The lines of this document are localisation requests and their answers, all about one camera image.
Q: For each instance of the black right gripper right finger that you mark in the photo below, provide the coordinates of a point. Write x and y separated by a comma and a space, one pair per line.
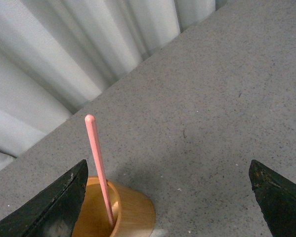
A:
276, 197

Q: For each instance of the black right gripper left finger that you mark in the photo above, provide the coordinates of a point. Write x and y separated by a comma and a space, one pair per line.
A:
54, 211

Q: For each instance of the pink chopstick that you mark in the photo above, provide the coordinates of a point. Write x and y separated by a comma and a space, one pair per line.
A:
96, 151

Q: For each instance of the bamboo chopstick holder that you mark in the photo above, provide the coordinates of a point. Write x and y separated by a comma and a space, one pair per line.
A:
133, 212

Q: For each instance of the white pleated curtain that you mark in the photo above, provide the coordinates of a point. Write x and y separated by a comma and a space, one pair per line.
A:
57, 55

